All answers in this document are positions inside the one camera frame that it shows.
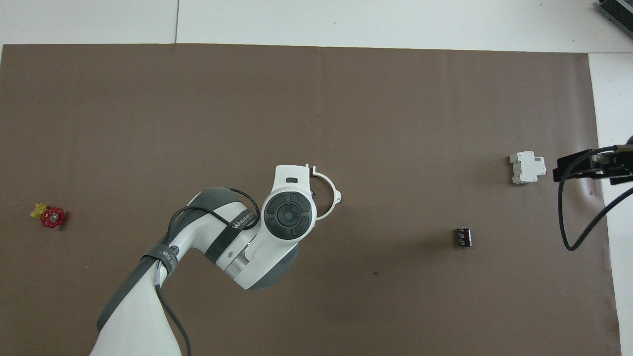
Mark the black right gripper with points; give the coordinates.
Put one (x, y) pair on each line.
(618, 160)

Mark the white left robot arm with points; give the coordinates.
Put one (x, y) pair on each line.
(257, 262)

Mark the white circuit breaker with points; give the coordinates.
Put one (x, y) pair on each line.
(526, 168)

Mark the brown paper mat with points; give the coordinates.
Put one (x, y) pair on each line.
(395, 123)

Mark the black cylindrical capacitor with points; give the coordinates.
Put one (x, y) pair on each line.
(463, 237)

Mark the grey ribbed device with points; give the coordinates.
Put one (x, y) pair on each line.
(618, 9)

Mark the red and yellow valve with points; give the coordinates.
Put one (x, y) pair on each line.
(52, 217)

